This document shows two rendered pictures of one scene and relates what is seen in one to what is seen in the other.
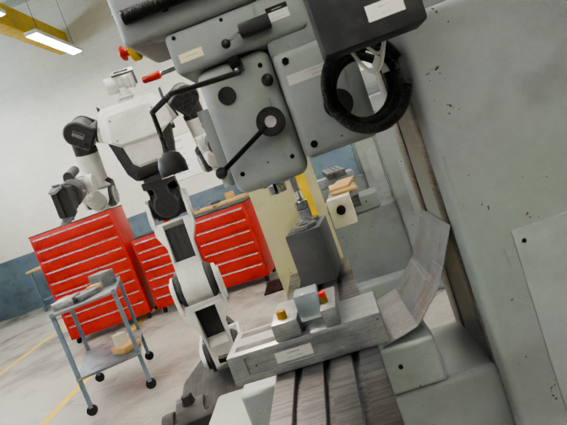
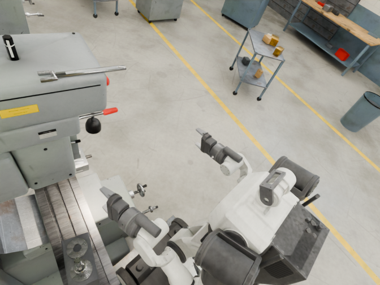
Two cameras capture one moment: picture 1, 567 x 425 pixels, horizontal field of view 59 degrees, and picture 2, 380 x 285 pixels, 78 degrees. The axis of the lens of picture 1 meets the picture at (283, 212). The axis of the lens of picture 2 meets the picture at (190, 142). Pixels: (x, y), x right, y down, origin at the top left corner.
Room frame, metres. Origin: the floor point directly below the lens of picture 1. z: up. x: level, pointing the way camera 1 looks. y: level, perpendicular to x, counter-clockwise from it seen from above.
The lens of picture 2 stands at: (2.06, -0.08, 2.36)
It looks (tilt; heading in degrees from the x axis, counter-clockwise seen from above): 48 degrees down; 124
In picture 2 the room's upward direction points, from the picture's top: 23 degrees clockwise
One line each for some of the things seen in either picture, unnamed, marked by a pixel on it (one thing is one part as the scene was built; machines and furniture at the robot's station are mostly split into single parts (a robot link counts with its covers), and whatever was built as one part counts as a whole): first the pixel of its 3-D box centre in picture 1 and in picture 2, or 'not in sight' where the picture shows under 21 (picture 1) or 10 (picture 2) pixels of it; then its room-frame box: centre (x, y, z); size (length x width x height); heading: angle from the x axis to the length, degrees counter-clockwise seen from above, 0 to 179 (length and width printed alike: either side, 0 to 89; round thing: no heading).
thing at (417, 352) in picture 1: (338, 359); (65, 211); (1.35, -0.01, 0.79); 0.50 x 0.35 x 0.12; 85
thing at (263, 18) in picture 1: (245, 32); not in sight; (1.20, -0.06, 1.66); 0.12 x 0.04 x 0.04; 85
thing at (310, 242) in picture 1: (314, 248); (81, 263); (1.74, -0.06, 1.03); 0.22 x 0.12 x 0.20; 167
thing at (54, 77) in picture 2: not in sight; (86, 71); (1.47, 0.14, 1.89); 0.24 x 0.04 x 0.01; 84
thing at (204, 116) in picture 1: (218, 147); (73, 142); (1.36, 0.10, 1.45); 0.04 x 0.04 x 0.21; 85
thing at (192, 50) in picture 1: (241, 41); (17, 112); (1.34, -0.05, 1.68); 0.34 x 0.24 x 0.10; 85
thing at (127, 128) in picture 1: (142, 136); (257, 228); (2.11, 0.44, 1.63); 0.34 x 0.30 x 0.36; 97
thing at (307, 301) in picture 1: (309, 302); not in sight; (1.11, 0.02, 1.04); 0.06 x 0.05 x 0.06; 173
